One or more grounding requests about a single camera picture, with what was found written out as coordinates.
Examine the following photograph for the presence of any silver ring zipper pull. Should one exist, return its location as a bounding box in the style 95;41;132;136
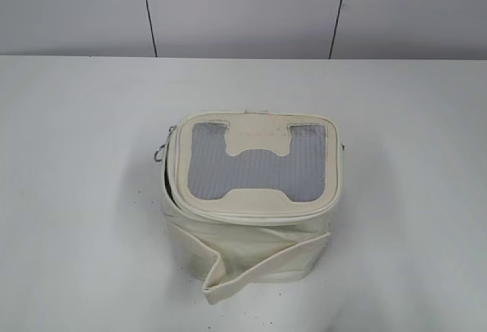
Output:
153;126;177;163

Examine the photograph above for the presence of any cream zippered fabric bag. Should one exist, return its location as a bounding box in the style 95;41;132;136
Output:
160;112;344;304

